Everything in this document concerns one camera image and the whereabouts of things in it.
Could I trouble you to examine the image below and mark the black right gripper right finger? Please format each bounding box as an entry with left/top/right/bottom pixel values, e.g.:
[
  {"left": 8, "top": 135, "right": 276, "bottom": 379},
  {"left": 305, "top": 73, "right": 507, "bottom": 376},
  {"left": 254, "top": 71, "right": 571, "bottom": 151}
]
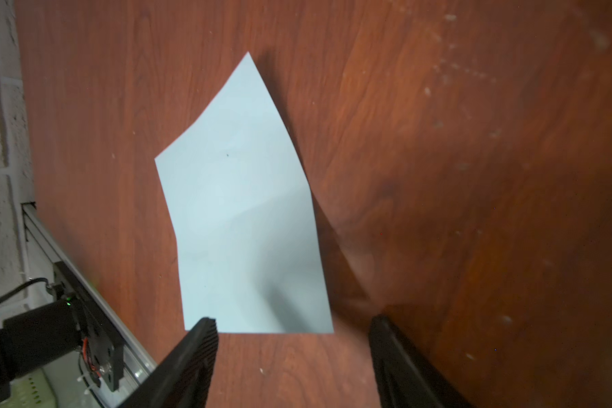
[{"left": 368, "top": 314, "right": 472, "bottom": 408}]

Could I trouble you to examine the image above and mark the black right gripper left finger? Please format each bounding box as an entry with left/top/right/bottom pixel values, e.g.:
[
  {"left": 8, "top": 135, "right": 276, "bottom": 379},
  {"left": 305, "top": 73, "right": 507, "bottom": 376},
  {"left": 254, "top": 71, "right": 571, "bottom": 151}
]
[{"left": 121, "top": 318, "right": 219, "bottom": 408}]

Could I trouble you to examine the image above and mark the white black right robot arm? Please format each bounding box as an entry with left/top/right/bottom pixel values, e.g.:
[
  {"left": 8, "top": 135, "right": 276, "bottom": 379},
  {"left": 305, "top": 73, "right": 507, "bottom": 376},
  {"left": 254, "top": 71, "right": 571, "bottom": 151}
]
[{"left": 0, "top": 300, "right": 470, "bottom": 407}]

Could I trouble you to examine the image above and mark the green perforated plastic basket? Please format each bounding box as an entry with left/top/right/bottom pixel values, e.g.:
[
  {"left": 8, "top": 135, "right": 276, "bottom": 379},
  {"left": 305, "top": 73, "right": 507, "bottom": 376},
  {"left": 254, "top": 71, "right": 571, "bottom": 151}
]
[{"left": 0, "top": 369, "right": 57, "bottom": 408}]

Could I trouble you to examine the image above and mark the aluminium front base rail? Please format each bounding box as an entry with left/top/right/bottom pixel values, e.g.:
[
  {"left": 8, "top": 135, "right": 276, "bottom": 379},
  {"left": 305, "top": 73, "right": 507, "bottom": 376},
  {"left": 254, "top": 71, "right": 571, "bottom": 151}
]
[{"left": 22, "top": 203, "right": 156, "bottom": 407}]

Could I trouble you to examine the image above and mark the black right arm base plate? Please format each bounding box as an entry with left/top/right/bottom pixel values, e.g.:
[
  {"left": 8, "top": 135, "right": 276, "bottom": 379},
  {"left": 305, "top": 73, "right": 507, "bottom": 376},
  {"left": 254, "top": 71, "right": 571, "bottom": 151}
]
[{"left": 53, "top": 261, "right": 125, "bottom": 392}]

